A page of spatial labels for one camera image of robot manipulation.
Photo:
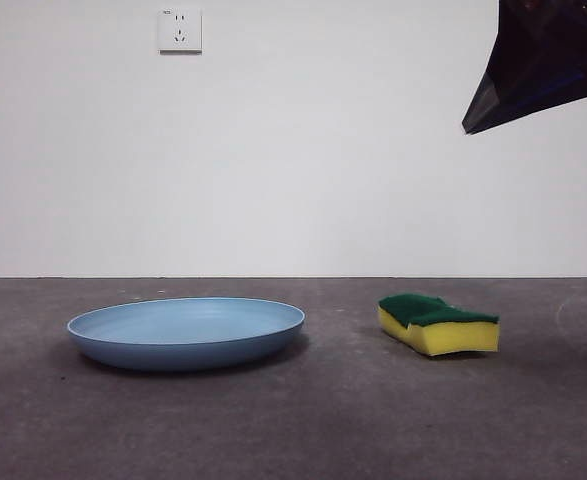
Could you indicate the yellow sponge with green pad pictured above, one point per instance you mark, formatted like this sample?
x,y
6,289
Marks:
x,y
458,337

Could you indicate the white wall socket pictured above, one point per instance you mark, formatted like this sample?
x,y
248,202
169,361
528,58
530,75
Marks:
x,y
180,30

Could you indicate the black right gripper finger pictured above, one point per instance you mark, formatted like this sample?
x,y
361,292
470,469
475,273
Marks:
x,y
553,45
498,112

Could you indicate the blue round plate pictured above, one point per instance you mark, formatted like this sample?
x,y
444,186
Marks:
x,y
183,340

